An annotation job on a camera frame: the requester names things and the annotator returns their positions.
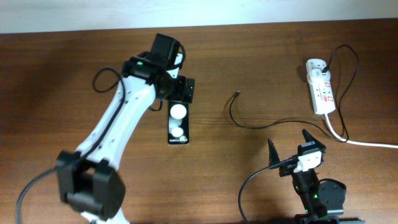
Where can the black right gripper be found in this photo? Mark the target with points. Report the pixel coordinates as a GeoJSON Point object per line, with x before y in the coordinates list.
{"type": "Point", "coordinates": [274, 157]}

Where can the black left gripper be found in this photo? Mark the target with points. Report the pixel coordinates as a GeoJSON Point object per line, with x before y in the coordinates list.
{"type": "Point", "coordinates": [178, 93]}

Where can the black Samsung Galaxy smartphone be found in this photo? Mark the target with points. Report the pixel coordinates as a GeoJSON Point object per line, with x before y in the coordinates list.
{"type": "Point", "coordinates": [178, 124]}

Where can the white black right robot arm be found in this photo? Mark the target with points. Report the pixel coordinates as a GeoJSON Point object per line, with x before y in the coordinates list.
{"type": "Point", "coordinates": [305, 185]}

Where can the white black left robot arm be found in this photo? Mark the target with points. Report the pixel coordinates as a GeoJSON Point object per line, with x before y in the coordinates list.
{"type": "Point", "coordinates": [88, 178]}

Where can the white USB charger plug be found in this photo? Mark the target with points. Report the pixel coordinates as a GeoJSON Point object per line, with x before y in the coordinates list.
{"type": "Point", "coordinates": [315, 71]}

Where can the white power strip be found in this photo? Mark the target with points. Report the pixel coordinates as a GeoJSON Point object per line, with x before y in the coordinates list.
{"type": "Point", "coordinates": [322, 98]}

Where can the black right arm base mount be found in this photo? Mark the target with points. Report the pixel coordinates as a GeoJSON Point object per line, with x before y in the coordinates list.
{"type": "Point", "coordinates": [331, 194]}

